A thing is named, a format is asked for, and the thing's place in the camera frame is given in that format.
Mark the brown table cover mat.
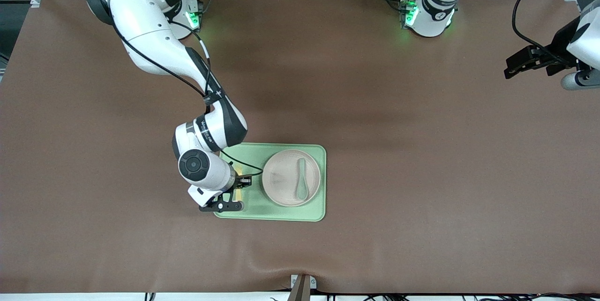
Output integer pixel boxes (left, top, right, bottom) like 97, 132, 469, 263
0, 0, 600, 294

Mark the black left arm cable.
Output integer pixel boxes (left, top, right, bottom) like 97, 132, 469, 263
511, 0, 587, 65

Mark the beige round plate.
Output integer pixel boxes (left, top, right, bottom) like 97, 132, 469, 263
262, 149, 321, 207

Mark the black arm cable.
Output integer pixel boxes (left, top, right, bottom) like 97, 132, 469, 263
110, 0, 264, 173
511, 0, 587, 65

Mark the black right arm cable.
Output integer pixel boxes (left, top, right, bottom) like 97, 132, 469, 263
110, 0, 264, 173

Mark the grey-green plastic spoon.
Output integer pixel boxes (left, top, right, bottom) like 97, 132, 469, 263
295, 158, 308, 200

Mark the light green rectangular tray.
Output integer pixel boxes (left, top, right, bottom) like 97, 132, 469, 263
213, 143, 327, 222

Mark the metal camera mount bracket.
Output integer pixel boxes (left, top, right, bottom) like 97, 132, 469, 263
290, 274, 317, 301

